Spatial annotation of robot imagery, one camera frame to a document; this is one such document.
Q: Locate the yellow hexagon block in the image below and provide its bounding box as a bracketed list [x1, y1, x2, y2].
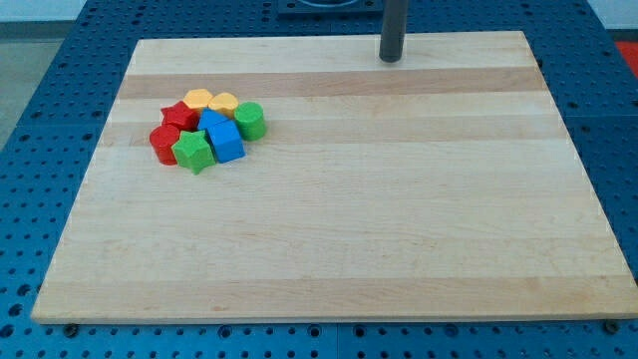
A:
[182, 89, 213, 113]

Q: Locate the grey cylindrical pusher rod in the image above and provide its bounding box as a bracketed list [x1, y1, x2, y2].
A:
[379, 0, 409, 63]

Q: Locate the wooden board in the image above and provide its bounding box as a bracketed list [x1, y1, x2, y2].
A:
[32, 31, 637, 325]

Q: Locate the yellow cylinder block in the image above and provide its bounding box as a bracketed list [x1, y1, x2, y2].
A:
[207, 92, 239, 120]

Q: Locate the red star block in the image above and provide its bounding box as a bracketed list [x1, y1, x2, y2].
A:
[160, 101, 199, 132]

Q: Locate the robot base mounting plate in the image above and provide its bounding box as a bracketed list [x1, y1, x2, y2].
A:
[273, 0, 384, 18]

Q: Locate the blue cube block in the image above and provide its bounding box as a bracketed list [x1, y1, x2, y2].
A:
[206, 121, 245, 163]

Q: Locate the green star block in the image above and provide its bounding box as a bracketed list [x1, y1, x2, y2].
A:
[171, 131, 216, 175]

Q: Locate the red cylinder block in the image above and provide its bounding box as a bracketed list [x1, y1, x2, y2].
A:
[149, 125, 180, 166]

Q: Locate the blue triangle block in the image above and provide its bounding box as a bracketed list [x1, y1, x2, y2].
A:
[197, 108, 228, 131]

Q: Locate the green cylinder block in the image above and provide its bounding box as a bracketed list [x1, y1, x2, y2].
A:
[234, 102, 267, 141]

